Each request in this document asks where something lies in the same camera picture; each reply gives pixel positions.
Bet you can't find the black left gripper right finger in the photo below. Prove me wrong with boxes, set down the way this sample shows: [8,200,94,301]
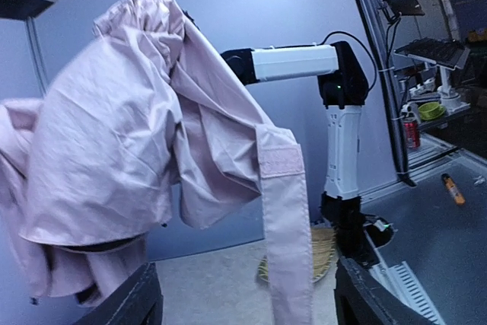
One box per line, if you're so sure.
[334,256,426,325]

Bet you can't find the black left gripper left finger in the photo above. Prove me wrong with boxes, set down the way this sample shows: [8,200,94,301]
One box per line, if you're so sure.
[75,263,164,325]

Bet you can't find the pink and black folding umbrella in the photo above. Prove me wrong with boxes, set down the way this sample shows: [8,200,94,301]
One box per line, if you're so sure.
[1,0,313,324]

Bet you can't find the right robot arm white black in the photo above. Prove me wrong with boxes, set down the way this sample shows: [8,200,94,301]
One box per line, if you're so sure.
[221,41,371,266]

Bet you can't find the woven bamboo tray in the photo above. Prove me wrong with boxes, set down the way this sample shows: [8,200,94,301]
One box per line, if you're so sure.
[256,225,339,286]

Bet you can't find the orange marker pen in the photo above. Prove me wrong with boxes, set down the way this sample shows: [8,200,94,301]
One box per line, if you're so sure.
[441,174,466,206]

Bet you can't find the red soda can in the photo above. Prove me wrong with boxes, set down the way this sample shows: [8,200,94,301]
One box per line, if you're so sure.
[403,118,421,149]

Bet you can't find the green bowl in background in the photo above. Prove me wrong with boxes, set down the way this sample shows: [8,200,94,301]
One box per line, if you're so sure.
[418,102,446,122]

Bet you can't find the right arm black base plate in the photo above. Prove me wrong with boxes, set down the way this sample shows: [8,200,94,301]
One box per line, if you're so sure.
[337,213,396,269]

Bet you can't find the left aluminium corner post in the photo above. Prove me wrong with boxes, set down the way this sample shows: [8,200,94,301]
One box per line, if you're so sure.
[25,17,49,96]

